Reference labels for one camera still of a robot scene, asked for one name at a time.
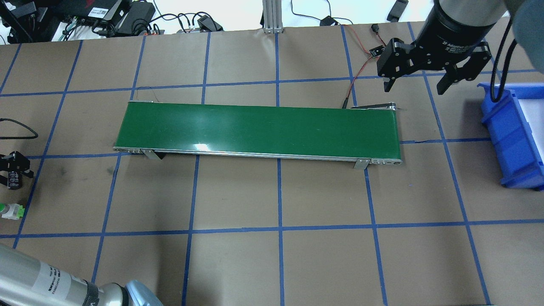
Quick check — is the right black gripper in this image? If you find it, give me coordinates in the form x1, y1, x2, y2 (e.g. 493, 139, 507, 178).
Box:
377, 8, 492, 95

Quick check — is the green conveyor belt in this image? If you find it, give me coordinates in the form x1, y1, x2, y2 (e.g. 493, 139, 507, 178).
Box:
113, 101, 402, 169

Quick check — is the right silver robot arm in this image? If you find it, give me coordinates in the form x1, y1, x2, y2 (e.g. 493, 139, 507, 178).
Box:
377, 0, 543, 94

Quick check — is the blue plastic bin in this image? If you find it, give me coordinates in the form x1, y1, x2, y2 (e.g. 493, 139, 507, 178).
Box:
478, 82, 544, 191

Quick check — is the black capacitor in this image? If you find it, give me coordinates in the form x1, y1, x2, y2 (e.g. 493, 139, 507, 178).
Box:
7, 171, 22, 190

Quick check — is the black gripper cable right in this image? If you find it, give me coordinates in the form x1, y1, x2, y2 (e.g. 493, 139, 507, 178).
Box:
489, 25, 520, 103

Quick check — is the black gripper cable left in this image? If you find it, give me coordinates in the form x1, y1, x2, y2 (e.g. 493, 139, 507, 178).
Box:
0, 118, 39, 141

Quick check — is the red conveyor power wire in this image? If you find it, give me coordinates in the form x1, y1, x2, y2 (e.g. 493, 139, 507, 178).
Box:
342, 25, 388, 109

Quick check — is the black power adapter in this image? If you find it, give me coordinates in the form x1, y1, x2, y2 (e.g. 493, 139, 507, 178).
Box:
386, 0, 409, 23

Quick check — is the aluminium frame post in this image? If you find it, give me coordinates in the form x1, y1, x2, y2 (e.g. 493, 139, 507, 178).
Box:
262, 0, 284, 34

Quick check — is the green push button switch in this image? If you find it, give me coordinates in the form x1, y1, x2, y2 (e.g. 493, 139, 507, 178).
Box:
0, 203, 25, 220

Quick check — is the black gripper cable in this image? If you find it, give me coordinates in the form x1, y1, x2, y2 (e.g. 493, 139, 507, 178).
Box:
489, 25, 520, 103
0, 118, 39, 141

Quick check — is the small speed controller board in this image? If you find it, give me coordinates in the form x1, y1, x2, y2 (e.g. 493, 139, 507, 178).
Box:
368, 46, 385, 58

